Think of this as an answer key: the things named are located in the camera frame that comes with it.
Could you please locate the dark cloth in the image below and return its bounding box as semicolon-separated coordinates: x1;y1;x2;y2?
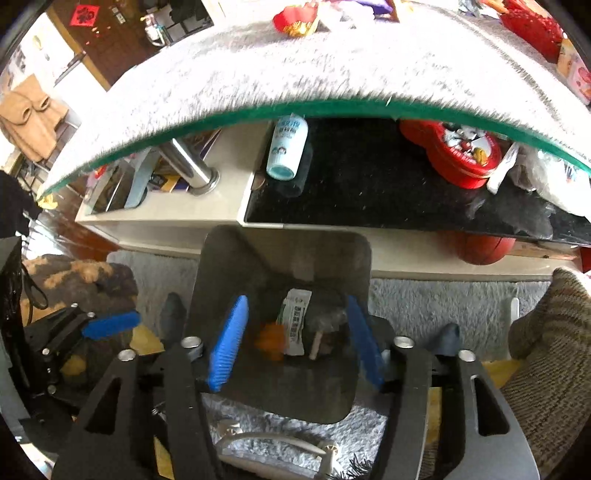
0;170;43;241

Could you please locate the grey crumpled wrapper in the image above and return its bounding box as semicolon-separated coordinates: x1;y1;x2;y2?
307;302;349;333

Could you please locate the red diamond door decoration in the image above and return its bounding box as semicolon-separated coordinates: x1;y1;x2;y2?
69;4;99;28

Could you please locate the pink printed box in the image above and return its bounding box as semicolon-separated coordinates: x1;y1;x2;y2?
556;39;591;104

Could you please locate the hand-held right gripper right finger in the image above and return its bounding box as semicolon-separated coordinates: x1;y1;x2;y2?
346;294;541;480

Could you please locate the orange peel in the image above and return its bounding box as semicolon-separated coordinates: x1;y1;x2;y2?
253;323;284;361

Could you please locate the red plastic basket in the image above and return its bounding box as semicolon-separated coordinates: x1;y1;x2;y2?
272;2;320;37
501;0;565;63

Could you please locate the white printed packet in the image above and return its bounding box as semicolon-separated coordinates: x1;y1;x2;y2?
276;288;314;357

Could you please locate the chrome table leg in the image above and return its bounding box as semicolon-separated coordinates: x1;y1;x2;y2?
159;137;221;197

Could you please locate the tan coat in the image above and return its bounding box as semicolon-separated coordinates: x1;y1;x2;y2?
0;74;70;162

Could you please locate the brown knit cloth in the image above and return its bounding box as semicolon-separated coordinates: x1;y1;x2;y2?
501;267;591;480

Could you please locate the white plastic hanger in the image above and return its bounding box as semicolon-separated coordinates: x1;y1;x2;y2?
215;418;342;478

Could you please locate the white bottle with blue cap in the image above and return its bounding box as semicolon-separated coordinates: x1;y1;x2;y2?
265;115;309;182

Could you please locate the brown plush cloth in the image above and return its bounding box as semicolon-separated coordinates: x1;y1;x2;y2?
22;255;139;319

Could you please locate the dark grey slipper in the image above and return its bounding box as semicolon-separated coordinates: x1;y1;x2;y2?
429;323;462;358

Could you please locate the grey table mat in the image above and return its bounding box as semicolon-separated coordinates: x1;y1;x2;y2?
41;0;591;195

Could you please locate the brown wooden door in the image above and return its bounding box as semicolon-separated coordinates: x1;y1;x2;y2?
46;0;218;90

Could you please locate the white plastic bag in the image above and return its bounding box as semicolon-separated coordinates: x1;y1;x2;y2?
487;143;591;217

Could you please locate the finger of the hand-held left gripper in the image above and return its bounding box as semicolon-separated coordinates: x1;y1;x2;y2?
25;308;141;370

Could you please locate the red cartoon tin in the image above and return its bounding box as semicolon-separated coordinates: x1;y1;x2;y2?
399;119;503;190

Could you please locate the dark grey waste bin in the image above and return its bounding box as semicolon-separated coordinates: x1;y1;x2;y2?
182;225;374;425

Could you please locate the basketball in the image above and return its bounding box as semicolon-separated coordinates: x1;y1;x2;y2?
455;231;517;266

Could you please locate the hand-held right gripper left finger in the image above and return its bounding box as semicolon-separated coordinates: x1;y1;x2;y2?
51;294;250;480

